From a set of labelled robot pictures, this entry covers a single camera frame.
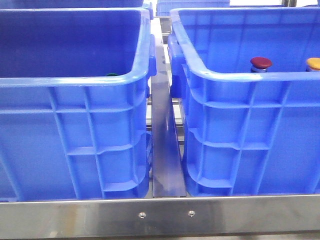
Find red push button switch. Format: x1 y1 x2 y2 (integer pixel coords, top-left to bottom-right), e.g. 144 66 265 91
250 56 273 73

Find yellow push button switch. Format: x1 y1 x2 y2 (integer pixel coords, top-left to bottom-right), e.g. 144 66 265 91
306 57 320 72

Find blue plastic crate right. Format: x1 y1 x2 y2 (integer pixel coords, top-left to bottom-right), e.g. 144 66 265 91
168 6 320 197

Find blue plastic crate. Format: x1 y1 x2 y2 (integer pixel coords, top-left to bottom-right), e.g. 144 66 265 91
168 6 320 197
0 8 157 203

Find blue plastic crate left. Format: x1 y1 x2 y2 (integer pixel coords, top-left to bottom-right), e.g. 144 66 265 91
0 8 157 203

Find blue crate rear right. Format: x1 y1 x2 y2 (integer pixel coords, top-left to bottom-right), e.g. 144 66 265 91
156 0 230 17

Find blue crate rear left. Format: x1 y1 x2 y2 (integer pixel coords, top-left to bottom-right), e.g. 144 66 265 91
0 0 153 10

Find green push button switch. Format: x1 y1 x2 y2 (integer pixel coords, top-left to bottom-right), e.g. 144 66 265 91
105 72 118 77

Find left rail screw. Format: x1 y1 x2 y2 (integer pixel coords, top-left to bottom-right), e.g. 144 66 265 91
138 212 147 219

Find rail screw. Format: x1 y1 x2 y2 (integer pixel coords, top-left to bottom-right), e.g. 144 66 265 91
188 210 196 218
138 212 147 219

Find right rail screw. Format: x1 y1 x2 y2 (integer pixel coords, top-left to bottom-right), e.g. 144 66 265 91
188 210 196 218

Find stainless steel front rail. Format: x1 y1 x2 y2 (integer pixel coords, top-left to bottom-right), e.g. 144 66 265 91
0 194 320 239

